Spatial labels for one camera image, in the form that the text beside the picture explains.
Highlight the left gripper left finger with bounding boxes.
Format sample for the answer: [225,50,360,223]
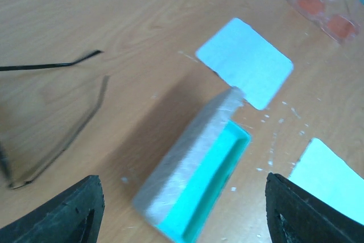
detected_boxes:
[1,175,105,242]

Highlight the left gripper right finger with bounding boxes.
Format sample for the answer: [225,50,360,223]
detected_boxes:
[266,173,363,242]

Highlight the light blue cloth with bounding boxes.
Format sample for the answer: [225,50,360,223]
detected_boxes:
[288,138,363,224]
[196,18,293,110]

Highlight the grey glasses case teal lining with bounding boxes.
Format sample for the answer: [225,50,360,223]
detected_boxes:
[133,87,251,242]

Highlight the orange lens clear sunglasses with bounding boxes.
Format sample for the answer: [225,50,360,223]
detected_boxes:
[286,0,361,44]

